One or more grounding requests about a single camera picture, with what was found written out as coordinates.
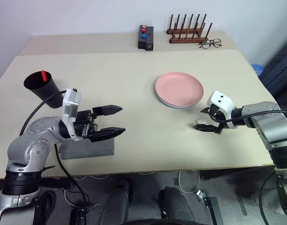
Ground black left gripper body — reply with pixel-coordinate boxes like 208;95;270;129
73;109;97;139

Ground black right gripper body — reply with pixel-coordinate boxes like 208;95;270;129
209;105;226;135

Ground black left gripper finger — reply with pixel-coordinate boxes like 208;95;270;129
88;127;127;143
92;105;123;117

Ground grey glasses case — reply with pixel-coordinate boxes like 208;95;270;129
58;137;115;160

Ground pink plate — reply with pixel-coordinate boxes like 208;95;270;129
154;72;204;107

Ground light blue plate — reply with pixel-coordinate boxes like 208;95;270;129
154;90;202;110

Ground black under-table bar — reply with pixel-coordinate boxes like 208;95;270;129
201;166;275;181

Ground black plastic cup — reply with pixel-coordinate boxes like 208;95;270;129
23;71;65;109

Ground thin black-rimmed eyeglasses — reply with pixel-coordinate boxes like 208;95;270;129
199;38;223;50

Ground blue round lid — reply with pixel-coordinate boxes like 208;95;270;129
251;63;264;75

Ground dark rounded shape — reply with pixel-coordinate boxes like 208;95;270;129
158;186;195;222
98;180;132;225

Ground brown wooden peg rack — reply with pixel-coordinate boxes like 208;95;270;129
166;13;213;44

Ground black box with round hole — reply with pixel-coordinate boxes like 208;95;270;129
145;26;155;52

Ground dark navy bag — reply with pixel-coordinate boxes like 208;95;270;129
260;35;287;97

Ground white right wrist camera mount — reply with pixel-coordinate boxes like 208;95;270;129
205;90;237;129

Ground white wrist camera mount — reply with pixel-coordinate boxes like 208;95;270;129
205;90;237;129
60;88;82;141

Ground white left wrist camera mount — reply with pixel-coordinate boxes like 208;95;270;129
60;88;82;141

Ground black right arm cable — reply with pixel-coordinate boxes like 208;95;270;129
215;110;287;225

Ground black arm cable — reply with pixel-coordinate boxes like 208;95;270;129
19;90;88;211
215;110;287;225

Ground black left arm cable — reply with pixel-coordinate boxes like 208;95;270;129
19;90;88;211

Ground white cable loop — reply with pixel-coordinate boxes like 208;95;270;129
178;171;202;194

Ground black under-table rail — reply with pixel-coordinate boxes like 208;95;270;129
38;178;73;190

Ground black metal bracket with caster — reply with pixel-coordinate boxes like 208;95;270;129
196;190;223;225

